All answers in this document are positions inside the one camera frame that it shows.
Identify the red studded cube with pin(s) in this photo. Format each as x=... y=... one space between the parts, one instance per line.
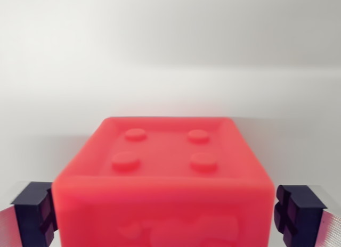
x=162 y=193

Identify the black-padded silver gripper left finger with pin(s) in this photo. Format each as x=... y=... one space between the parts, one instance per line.
x=26 y=217

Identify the black-padded silver gripper right finger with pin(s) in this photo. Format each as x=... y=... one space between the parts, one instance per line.
x=303 y=215

